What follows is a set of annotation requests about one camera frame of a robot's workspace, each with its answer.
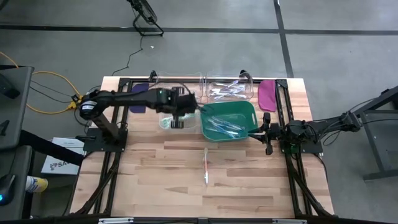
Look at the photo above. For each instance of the silver bracket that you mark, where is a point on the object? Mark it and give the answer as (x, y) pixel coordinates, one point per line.
(289, 221)
(115, 220)

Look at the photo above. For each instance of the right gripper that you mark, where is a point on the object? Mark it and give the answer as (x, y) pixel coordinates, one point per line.
(276, 132)

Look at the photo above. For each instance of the white printed box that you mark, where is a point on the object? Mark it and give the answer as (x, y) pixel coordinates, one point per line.
(62, 165)

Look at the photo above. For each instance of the orange wrapped toothbrush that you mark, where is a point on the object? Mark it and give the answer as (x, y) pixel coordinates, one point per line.
(205, 166)

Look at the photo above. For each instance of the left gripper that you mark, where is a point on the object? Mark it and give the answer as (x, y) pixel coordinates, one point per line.
(183, 104)

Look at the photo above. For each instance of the small clear plastic bin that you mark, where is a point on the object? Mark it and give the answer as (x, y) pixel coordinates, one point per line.
(192, 124)

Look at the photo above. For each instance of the white yellow can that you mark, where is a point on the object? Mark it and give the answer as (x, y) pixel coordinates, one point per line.
(37, 184)

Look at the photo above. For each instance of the dark grey side desk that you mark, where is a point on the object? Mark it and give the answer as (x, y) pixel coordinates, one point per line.
(18, 109)
(18, 168)

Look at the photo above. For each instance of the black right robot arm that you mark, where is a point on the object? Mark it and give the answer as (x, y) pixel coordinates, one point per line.
(326, 126)

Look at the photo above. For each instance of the blue white toothbrush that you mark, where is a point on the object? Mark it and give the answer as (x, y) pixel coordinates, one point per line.
(224, 124)
(236, 134)
(217, 130)
(231, 126)

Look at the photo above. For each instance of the black metal stand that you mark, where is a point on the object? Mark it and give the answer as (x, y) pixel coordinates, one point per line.
(373, 146)

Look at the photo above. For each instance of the black desk device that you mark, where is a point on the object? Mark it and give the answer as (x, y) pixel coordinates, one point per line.
(7, 87)

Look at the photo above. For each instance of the black floor fan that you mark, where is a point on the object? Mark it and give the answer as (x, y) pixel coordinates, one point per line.
(146, 14)

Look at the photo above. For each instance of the purple white toothbrush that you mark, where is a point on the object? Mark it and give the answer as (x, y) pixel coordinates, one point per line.
(231, 83)
(230, 91)
(222, 96)

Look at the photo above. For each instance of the black computer mouse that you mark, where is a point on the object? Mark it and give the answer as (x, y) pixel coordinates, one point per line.
(7, 186)

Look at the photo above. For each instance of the black aluminium table frame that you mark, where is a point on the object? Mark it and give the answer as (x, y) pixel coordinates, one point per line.
(284, 83)

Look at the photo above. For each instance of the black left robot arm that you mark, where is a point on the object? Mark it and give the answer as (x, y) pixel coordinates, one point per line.
(124, 98)

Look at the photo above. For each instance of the green plastic basin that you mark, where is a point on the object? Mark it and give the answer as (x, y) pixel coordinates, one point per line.
(236, 107)

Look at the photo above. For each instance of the black bar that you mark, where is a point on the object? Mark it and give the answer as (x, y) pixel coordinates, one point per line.
(49, 147)

